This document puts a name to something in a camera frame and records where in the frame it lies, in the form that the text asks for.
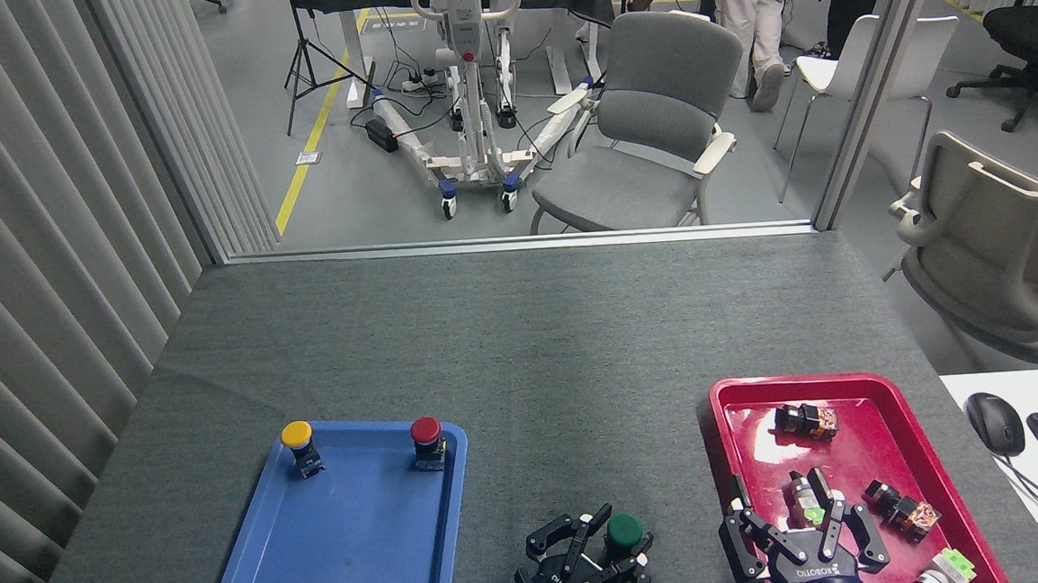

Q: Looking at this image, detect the red plastic tray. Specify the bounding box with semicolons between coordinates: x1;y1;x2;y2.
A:
707;363;1012;583

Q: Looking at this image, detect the black tripod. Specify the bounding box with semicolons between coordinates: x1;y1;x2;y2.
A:
278;0;381;137

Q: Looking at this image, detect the red push button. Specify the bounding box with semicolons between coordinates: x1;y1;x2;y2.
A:
407;415;450;474

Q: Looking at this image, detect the black office chair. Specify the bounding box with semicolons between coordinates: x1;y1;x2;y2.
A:
940;0;1038;162

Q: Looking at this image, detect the silver table rail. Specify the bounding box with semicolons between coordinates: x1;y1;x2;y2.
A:
221;217;819;271

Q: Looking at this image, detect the black computer mouse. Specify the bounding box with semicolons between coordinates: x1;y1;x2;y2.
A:
963;389;1028;461

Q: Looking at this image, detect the white green switch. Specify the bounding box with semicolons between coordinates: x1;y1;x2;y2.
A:
908;547;979;583

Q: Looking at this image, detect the green push button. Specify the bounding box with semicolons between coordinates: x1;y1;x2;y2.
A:
602;511;648;565

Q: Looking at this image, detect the beige office chair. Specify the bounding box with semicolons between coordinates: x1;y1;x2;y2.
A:
873;123;1038;379

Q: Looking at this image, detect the yellow push button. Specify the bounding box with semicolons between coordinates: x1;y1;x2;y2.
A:
279;419;327;480

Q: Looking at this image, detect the silver green switch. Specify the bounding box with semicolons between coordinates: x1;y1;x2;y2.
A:
783;468;834;531

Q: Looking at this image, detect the white plastic chair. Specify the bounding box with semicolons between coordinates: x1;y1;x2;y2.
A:
765;9;971;205

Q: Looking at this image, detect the blue plastic tray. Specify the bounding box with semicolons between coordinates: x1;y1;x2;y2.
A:
187;411;479;583

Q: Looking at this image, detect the white stand on wheels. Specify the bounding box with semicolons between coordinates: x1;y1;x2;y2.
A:
365;0;607;224

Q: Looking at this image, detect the silver post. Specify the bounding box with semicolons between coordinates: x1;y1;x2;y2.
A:
798;0;968;233

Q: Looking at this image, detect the grey armchair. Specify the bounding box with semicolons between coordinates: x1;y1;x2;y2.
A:
516;4;756;237

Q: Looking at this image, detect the black power adapter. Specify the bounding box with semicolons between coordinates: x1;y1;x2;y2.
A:
363;116;400;156

